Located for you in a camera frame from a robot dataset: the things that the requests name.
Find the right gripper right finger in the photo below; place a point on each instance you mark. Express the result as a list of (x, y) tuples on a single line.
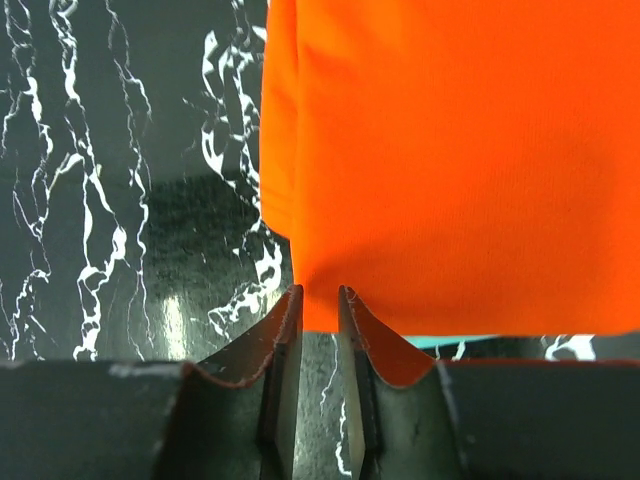
[(410, 416)]

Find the orange t shirt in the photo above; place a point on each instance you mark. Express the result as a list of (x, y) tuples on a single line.
[(466, 167)]

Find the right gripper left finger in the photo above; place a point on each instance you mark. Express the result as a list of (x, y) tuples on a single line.
[(229, 416)]

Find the folded teal t shirt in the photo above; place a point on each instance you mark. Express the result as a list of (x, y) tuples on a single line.
[(433, 342)]

